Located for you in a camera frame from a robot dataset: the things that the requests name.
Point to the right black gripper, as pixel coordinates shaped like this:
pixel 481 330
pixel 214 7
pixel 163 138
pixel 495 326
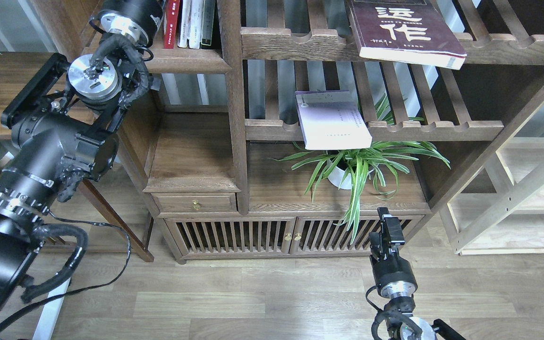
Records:
pixel 393 274

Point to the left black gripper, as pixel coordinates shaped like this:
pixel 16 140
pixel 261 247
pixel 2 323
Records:
pixel 138 20

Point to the red paperback book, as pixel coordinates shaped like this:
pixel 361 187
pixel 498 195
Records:
pixel 170 21

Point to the dark maroon book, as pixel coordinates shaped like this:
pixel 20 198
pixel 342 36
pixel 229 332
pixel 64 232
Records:
pixel 407 31

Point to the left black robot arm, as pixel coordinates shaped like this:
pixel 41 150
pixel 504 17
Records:
pixel 64 123

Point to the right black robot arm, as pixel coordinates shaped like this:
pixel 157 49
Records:
pixel 403 325

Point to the white striped upright book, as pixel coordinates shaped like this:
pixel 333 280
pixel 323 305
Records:
pixel 195 24

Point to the grey dark upright book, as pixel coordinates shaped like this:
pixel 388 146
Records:
pixel 207 24

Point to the white plant pot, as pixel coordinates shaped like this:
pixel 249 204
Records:
pixel 340 176

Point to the green spider plant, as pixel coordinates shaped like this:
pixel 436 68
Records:
pixel 367 164

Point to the pale lavender book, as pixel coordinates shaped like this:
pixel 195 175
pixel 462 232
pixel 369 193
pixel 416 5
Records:
pixel 330 120

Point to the dark wooden bookshelf cabinet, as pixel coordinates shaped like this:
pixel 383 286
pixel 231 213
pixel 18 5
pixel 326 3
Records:
pixel 225 156

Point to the white base bar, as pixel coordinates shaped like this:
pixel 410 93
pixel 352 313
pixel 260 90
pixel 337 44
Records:
pixel 49 315

